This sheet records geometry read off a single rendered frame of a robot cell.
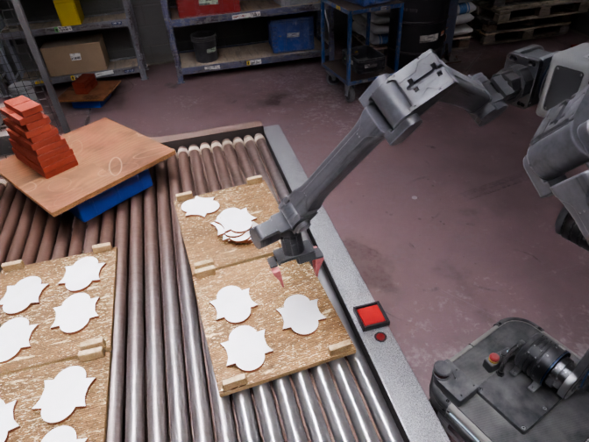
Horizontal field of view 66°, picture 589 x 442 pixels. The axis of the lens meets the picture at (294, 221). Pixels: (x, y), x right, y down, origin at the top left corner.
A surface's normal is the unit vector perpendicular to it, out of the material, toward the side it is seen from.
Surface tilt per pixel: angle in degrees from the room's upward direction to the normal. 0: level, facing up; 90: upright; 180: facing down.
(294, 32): 90
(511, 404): 0
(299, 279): 0
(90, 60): 90
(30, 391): 0
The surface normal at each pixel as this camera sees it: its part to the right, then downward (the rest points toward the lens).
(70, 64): 0.24, 0.59
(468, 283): -0.06, -0.78
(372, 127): -0.73, 0.26
